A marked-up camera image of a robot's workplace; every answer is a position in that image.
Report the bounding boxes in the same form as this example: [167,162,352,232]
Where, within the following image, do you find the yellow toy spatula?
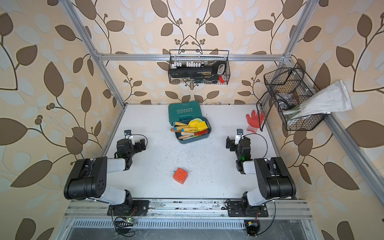
[171,120,209,133]

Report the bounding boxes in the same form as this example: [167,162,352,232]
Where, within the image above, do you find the red toy shovel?
[178,129,210,141]

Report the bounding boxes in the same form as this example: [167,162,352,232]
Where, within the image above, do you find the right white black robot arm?
[226,135,297,217]

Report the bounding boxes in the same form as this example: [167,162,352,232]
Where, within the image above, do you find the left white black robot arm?
[64,136,149,217]

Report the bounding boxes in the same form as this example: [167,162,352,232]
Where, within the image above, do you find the green storage box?
[168,101,212,144]

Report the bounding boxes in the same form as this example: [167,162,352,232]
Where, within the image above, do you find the red rubber glove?
[246,110,265,133]

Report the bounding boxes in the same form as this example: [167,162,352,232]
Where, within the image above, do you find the orange cube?
[173,168,188,185]

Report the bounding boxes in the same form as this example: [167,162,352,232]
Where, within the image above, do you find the black tool in basket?
[168,61,230,79]

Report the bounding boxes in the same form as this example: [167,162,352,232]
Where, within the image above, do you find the white cloth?
[283,80,353,120]

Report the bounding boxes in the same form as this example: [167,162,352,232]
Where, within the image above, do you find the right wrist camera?
[235,129,244,145]

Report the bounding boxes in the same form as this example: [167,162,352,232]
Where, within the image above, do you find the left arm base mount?
[107,200,149,217]

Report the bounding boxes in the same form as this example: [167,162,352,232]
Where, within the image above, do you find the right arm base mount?
[225,200,269,218]

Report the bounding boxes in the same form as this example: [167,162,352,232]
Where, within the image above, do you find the right wire basket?
[256,63,329,131]

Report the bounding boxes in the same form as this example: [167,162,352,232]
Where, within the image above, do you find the wire basket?
[256,63,329,131]
[168,49,231,87]

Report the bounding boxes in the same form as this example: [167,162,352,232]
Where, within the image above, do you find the back wire basket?
[168,49,231,87]

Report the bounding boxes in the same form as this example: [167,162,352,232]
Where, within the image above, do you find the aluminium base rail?
[63,198,313,220]

